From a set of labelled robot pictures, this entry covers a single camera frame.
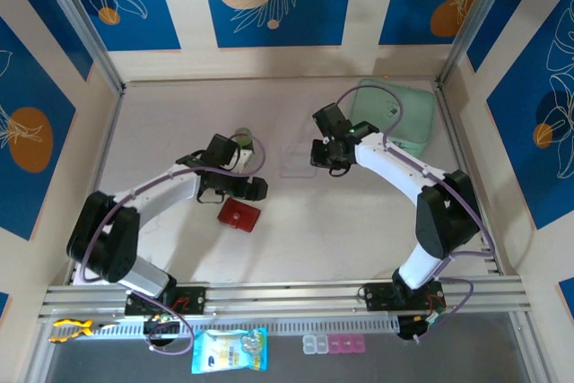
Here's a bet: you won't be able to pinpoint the yellow handled pliers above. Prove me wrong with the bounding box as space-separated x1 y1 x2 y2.
48 318 118 344

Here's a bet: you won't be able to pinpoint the aluminium frame post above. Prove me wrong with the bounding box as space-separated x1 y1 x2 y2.
434 0 524 91
33 0 126 95

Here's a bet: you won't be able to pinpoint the blue snack packet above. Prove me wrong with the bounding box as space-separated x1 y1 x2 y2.
191 326 270 375

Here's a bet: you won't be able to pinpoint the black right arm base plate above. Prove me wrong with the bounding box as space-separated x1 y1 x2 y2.
363 281 448 312

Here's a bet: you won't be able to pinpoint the slotted grey cable duct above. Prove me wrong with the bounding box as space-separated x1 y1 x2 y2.
48 318 400 340

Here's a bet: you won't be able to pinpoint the aluminium table side rail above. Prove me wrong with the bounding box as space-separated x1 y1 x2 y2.
65 86 126 285
433 80 502 276

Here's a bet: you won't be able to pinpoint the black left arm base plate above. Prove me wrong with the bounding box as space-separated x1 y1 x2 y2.
124 284 207 317

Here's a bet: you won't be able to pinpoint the mint green zip pouch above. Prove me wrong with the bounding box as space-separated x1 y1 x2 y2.
348 78 437 160

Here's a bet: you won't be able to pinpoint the green cylindrical can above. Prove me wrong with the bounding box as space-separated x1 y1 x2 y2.
231 126 256 152

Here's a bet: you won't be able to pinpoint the red card holder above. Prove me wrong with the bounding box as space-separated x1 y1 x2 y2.
217 197 262 235

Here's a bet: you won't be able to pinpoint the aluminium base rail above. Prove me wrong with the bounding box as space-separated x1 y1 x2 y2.
38 277 533 319

